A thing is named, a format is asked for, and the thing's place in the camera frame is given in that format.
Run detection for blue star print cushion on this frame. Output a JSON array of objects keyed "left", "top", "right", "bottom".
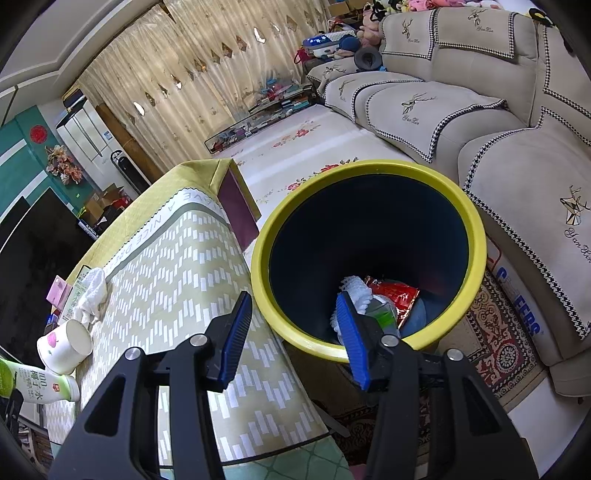
[{"left": 302, "top": 30, "right": 361, "bottom": 58}]

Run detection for large black television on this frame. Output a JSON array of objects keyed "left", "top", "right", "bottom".
[{"left": 0, "top": 187, "right": 100, "bottom": 352}]

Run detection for red snack packet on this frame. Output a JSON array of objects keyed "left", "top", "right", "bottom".
[{"left": 362, "top": 275, "right": 421, "bottom": 324}]

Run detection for patterned red rug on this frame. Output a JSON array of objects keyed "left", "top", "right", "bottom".
[{"left": 318, "top": 272, "right": 543, "bottom": 467}]

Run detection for beige sofa with covers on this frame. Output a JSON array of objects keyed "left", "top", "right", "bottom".
[{"left": 305, "top": 7, "right": 591, "bottom": 398}]

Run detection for white and green drink bottle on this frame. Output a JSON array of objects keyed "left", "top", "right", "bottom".
[{"left": 0, "top": 359, "right": 81, "bottom": 404}]

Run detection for white tissue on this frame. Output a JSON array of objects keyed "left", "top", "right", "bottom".
[{"left": 76, "top": 268, "right": 109, "bottom": 324}]

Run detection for pink box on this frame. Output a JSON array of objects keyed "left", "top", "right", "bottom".
[{"left": 47, "top": 275, "right": 72, "bottom": 308}]

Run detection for white foam net sleeve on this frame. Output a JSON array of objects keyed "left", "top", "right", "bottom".
[{"left": 330, "top": 274, "right": 372, "bottom": 335}]

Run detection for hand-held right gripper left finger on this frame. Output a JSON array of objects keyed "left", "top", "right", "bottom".
[{"left": 48, "top": 290, "right": 254, "bottom": 480}]

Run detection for floral floor mat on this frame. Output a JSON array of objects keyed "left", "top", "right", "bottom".
[{"left": 222, "top": 102, "right": 416, "bottom": 217}]

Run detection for stack of cardboard boxes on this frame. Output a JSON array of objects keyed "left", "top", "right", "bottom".
[{"left": 328, "top": 0, "right": 370, "bottom": 17}]

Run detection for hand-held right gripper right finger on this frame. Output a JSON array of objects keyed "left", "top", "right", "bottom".
[{"left": 335, "top": 291, "right": 541, "bottom": 480}]

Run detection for low glass shelf with books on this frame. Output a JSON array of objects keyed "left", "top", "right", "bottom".
[{"left": 203, "top": 80, "right": 319, "bottom": 155}]

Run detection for white paper cup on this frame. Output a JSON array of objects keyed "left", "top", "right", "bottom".
[{"left": 37, "top": 318, "right": 94, "bottom": 376}]

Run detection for grey neck pillow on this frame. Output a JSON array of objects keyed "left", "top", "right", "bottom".
[{"left": 353, "top": 46, "right": 384, "bottom": 72}]

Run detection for black tower fan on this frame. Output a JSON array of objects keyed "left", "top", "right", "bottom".
[{"left": 109, "top": 150, "right": 148, "bottom": 197}]

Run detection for green and white box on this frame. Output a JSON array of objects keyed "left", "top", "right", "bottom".
[{"left": 58, "top": 268, "right": 93, "bottom": 324}]

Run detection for hanging flower decoration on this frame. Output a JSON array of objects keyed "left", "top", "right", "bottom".
[{"left": 45, "top": 144, "right": 84, "bottom": 185}]

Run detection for zigzag patterned tablecloth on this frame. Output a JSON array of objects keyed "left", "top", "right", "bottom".
[{"left": 46, "top": 159, "right": 370, "bottom": 480}]

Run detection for beige curtain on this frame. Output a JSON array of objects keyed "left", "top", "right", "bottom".
[{"left": 76, "top": 0, "right": 333, "bottom": 185}]

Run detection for white box with blue print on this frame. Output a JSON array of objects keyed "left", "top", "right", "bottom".
[{"left": 485, "top": 242, "right": 548, "bottom": 344}]

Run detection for open cardboard boxes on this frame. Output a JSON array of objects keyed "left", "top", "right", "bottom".
[{"left": 83, "top": 182, "right": 132, "bottom": 222}]

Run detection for yellow rimmed dark trash bin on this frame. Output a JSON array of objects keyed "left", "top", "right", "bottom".
[{"left": 250, "top": 159, "right": 489, "bottom": 365}]

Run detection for pile of plush toys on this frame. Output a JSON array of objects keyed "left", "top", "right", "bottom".
[{"left": 360, "top": 0, "right": 504, "bottom": 47}]

